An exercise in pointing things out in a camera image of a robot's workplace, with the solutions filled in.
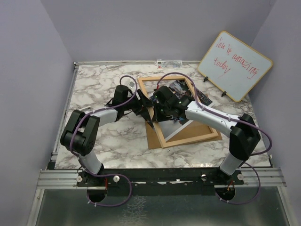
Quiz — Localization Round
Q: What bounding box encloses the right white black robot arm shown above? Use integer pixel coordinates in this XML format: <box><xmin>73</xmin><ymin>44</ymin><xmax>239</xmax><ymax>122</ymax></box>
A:
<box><xmin>152</xmin><ymin>86</ymin><xmax>261</xmax><ymax>184</ymax></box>

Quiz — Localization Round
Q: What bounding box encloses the aluminium front rail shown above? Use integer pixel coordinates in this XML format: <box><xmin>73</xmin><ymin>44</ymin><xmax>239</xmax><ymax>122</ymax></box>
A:
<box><xmin>37</xmin><ymin>168</ymin><xmax>286</xmax><ymax>189</ymax></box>

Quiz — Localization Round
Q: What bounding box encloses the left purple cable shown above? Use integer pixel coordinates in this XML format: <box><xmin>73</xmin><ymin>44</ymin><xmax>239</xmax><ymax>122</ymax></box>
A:
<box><xmin>69</xmin><ymin>75</ymin><xmax>138</xmax><ymax>208</ymax></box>

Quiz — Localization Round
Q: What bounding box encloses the colour photo print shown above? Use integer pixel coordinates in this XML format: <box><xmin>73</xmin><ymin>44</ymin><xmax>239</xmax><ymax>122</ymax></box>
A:
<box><xmin>157</xmin><ymin>80</ymin><xmax>218</xmax><ymax>147</ymax></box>

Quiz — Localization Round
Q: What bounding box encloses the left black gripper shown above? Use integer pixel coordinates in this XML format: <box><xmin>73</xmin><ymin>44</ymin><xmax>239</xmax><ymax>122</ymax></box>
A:
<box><xmin>123</xmin><ymin>89</ymin><xmax>153</xmax><ymax>115</ymax></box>

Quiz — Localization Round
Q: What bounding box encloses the black mounting bar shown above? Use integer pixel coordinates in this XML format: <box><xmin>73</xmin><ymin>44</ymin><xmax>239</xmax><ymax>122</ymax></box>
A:
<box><xmin>77</xmin><ymin>167</ymin><xmax>244</xmax><ymax>196</ymax></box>

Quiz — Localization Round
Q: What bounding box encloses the white label strip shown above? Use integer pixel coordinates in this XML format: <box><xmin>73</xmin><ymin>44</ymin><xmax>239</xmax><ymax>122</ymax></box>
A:
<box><xmin>155</xmin><ymin>60</ymin><xmax>183</xmax><ymax>69</ymax></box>

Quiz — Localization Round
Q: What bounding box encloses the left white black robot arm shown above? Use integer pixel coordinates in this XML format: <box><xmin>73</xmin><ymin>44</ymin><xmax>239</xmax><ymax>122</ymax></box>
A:
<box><xmin>60</xmin><ymin>85</ymin><xmax>153</xmax><ymax>186</ymax></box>

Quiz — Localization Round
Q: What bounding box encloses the whiteboard with red writing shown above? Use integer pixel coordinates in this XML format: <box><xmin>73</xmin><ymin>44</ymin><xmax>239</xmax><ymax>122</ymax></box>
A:
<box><xmin>197</xmin><ymin>31</ymin><xmax>273</xmax><ymax>102</ymax></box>

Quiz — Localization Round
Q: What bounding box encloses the brown frame backing board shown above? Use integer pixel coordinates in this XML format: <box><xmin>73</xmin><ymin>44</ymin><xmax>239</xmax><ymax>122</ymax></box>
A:
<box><xmin>145</xmin><ymin>121</ymin><xmax>222</xmax><ymax>149</ymax></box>

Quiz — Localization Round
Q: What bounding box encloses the light wooden picture frame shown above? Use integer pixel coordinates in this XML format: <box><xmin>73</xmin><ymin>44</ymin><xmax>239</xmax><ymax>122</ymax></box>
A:
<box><xmin>138</xmin><ymin>76</ymin><xmax>221</xmax><ymax>149</ymax></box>

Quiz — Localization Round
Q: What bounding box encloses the left aluminium side rail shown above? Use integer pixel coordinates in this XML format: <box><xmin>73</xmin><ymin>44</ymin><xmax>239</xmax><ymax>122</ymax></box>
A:
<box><xmin>46</xmin><ymin>62</ymin><xmax>79</xmax><ymax>170</ymax></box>

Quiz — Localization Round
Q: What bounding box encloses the purple cable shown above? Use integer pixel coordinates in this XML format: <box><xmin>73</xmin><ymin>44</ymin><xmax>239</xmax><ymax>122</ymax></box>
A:
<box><xmin>157</xmin><ymin>73</ymin><xmax>273</xmax><ymax>205</ymax></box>
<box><xmin>69</xmin><ymin>75</ymin><xmax>138</xmax><ymax>208</ymax></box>

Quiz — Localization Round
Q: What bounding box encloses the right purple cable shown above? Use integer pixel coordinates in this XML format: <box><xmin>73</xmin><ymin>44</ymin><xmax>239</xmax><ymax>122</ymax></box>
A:
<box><xmin>157</xmin><ymin>73</ymin><xmax>273</xmax><ymax>205</ymax></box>

